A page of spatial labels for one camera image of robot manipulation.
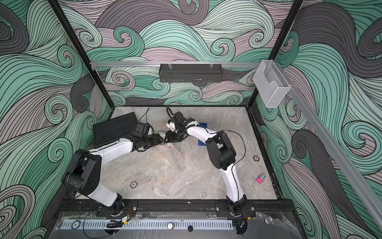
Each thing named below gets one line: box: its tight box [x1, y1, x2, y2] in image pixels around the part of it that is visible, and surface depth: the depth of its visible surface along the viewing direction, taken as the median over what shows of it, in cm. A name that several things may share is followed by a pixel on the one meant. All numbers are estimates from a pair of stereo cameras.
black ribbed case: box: [93, 112, 139, 148], surface depth 101 cm
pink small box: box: [255, 173, 267, 185], surface depth 83 cm
